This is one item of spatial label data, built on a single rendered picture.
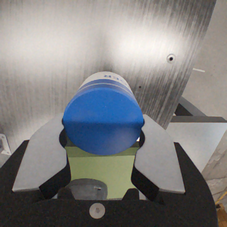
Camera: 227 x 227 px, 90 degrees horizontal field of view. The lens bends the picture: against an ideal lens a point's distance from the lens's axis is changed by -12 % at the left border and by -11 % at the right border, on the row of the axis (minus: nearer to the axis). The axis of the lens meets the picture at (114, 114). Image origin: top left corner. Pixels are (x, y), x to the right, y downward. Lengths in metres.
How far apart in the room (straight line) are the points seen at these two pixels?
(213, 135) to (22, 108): 0.56
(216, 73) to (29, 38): 1.46
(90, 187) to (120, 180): 0.10
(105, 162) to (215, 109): 1.48
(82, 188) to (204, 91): 1.36
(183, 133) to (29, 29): 0.46
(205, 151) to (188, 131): 0.13
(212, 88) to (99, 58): 1.37
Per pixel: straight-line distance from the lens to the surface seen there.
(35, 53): 0.32
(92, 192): 0.44
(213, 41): 1.43
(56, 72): 0.31
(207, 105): 1.60
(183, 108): 0.56
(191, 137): 0.45
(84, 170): 0.41
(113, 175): 0.44
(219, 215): 4.13
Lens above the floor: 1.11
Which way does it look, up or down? 61 degrees down
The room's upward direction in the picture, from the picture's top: 176 degrees clockwise
